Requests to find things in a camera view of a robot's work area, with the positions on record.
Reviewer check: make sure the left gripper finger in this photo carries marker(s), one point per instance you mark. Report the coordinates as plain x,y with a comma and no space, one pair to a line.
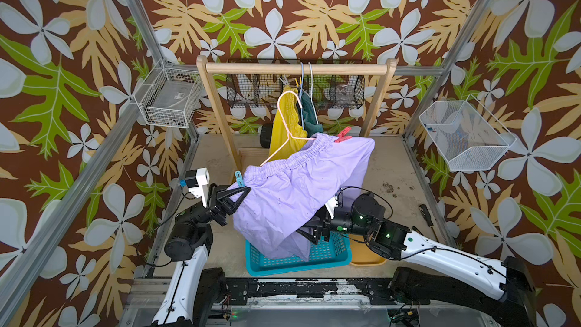
221,215
227,195

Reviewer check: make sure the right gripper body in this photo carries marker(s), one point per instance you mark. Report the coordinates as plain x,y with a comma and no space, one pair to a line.
343,225

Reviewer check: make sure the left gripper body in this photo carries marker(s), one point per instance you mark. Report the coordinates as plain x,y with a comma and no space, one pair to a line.
210,200

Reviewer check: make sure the purple shorts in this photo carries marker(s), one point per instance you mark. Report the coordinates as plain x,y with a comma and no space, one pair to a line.
286,194

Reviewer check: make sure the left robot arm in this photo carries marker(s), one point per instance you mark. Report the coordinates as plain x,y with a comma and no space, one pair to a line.
193,290

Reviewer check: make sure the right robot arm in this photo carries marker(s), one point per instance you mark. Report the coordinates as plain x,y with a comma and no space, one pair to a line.
502,289

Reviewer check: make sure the yellow shorts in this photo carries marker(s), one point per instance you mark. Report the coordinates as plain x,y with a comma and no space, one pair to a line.
283,127

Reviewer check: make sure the green shorts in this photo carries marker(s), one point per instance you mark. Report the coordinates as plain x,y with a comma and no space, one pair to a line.
310,122

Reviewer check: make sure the teal plastic basket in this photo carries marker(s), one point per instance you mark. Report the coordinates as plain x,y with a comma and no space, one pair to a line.
334,253

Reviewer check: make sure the yellow plastic tray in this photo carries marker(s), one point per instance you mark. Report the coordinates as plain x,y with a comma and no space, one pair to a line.
362,256

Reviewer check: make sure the black mesh basket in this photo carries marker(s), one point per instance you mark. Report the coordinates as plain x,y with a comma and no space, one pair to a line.
261,90

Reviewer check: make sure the wooden clothes rack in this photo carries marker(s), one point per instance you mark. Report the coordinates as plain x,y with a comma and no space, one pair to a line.
208,69

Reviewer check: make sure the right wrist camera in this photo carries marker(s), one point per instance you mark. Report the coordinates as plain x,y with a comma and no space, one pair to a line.
331,205

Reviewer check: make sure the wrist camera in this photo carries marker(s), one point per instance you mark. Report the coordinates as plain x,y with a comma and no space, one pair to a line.
331,205
197,183

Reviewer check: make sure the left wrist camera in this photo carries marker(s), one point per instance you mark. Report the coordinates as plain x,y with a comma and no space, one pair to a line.
197,183

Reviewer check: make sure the black mounting rail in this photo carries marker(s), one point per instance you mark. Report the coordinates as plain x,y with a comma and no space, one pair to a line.
229,291

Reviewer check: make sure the black handled screwdriver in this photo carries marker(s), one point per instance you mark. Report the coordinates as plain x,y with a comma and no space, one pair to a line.
426,215

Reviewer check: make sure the white wire basket left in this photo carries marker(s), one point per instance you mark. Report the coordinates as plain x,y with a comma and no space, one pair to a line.
168,95

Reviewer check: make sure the white wire basket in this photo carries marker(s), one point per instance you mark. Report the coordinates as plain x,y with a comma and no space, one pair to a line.
168,95
468,136

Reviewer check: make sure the white wire basket right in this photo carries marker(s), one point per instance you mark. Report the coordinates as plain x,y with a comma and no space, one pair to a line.
468,136

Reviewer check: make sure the white wire hanger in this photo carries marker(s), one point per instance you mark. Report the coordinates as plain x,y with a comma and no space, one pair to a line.
311,81

